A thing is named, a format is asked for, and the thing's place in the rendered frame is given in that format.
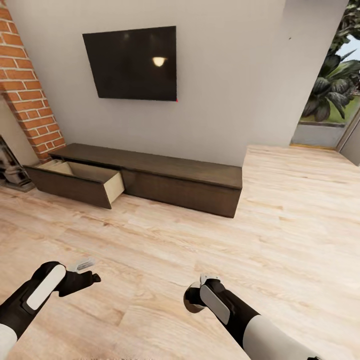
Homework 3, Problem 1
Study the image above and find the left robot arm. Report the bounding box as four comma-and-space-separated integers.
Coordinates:
0, 257, 101, 360

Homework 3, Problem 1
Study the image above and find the pillar candle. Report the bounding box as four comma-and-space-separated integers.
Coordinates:
183, 281, 206, 314

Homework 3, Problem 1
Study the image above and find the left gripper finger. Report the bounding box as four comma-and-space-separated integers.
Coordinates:
92, 273, 101, 285

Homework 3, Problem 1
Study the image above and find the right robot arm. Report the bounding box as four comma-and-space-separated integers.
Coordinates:
185, 273, 327, 360

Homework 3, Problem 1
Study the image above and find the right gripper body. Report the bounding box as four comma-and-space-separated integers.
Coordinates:
189, 287, 206, 307

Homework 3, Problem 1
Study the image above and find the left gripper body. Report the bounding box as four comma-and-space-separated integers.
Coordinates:
58, 270, 93, 297

